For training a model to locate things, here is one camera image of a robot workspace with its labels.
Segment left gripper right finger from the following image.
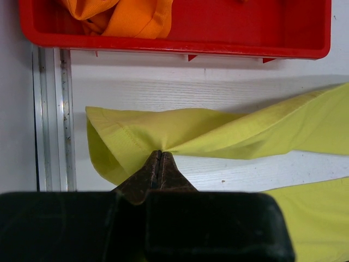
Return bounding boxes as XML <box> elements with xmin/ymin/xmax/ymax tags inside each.
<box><xmin>158</xmin><ymin>152</ymin><xmax>197</xmax><ymax>192</ymax></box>

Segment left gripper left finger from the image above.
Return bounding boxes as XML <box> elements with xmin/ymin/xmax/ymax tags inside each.
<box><xmin>112</xmin><ymin>150</ymin><xmax>161</xmax><ymax>205</ymax></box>

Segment yellow-green trousers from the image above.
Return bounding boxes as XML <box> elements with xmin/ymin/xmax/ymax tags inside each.
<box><xmin>86</xmin><ymin>84</ymin><xmax>348</xmax><ymax>261</ymax></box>

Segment orange trousers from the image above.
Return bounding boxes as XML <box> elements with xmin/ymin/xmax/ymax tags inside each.
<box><xmin>58</xmin><ymin>0</ymin><xmax>173</xmax><ymax>39</ymax></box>

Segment red plastic bin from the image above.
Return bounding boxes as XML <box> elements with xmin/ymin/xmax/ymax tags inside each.
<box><xmin>19</xmin><ymin>1</ymin><xmax>332</xmax><ymax>62</ymax></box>

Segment aluminium frame rail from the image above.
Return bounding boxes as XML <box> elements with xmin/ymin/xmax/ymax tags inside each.
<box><xmin>32</xmin><ymin>46</ymin><xmax>76</xmax><ymax>192</ymax></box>

